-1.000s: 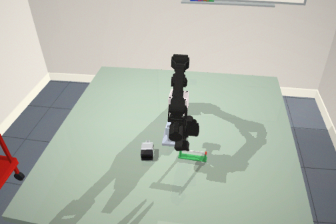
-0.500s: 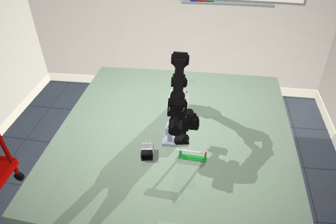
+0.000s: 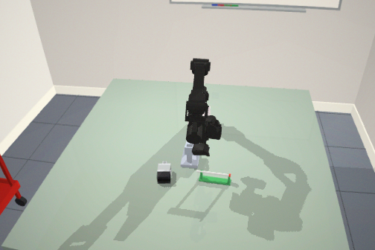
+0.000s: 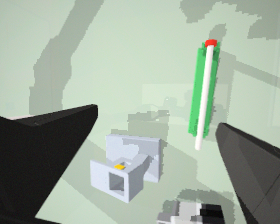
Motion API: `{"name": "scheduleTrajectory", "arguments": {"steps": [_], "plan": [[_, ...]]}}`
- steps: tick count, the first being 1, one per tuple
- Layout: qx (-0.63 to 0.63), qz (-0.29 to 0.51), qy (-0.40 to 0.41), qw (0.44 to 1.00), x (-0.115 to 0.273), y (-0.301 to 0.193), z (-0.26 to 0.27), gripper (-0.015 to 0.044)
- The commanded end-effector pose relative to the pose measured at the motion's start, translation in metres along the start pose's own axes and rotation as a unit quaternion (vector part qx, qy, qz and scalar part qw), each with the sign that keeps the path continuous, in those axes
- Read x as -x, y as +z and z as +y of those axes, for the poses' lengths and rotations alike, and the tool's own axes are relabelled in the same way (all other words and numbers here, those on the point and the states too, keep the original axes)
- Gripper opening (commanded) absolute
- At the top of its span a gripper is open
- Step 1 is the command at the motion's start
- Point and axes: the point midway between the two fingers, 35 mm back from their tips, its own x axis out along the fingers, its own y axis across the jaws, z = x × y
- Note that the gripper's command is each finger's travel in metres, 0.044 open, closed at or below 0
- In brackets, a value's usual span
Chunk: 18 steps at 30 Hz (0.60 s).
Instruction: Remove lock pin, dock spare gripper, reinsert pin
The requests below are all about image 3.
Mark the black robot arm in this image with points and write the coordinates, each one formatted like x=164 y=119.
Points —
x=196 y=105

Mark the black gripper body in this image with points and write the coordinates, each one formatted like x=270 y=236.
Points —
x=202 y=148

